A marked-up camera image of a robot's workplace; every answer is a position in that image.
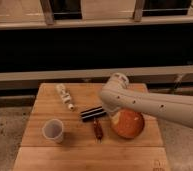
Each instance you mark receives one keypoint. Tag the dark red dried pepper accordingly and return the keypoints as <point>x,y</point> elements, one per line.
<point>98,130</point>

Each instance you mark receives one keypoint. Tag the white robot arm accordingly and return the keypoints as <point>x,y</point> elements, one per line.
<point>115,95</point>

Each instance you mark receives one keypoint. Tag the orange ceramic bowl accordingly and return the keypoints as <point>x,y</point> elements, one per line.
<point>127,123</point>

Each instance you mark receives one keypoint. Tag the black striped rectangular block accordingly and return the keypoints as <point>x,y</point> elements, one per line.
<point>92,113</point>

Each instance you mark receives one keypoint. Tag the white tube bottle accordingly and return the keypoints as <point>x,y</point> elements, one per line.
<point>65,96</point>

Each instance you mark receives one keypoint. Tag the clear plastic cup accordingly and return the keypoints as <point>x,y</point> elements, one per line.
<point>53,130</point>

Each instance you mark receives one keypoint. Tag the wooden shelf rail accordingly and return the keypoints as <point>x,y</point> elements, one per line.
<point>168,74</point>

